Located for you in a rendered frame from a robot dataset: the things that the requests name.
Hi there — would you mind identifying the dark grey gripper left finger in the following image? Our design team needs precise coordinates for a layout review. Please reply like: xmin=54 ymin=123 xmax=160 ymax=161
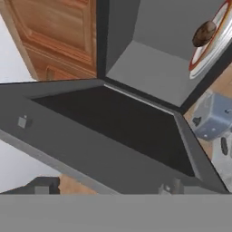
xmin=8 ymin=176 xmax=61 ymax=195

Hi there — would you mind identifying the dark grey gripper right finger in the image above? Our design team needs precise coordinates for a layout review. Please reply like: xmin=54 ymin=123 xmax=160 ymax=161
xmin=158 ymin=177 xmax=213 ymax=195

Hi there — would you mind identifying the dark grey microwave door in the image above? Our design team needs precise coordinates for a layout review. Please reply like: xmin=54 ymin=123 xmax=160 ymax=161
xmin=0 ymin=79 xmax=229 ymax=195

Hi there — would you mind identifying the grey microwave oven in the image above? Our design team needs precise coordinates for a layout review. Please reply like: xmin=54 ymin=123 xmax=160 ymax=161
xmin=96 ymin=0 xmax=232 ymax=115

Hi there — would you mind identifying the brown potato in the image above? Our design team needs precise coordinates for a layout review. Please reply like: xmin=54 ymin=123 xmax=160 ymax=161
xmin=191 ymin=20 xmax=218 ymax=48

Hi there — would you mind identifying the blue-grey small appliance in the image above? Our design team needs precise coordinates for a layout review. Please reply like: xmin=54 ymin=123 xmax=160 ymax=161
xmin=191 ymin=92 xmax=232 ymax=141

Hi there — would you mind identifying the white plate with red rim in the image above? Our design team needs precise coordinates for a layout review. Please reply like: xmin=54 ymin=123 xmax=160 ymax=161
xmin=188 ymin=0 xmax=232 ymax=81

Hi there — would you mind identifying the wooden cupboard door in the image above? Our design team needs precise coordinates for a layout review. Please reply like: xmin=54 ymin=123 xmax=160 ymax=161
xmin=0 ymin=0 xmax=98 ymax=82

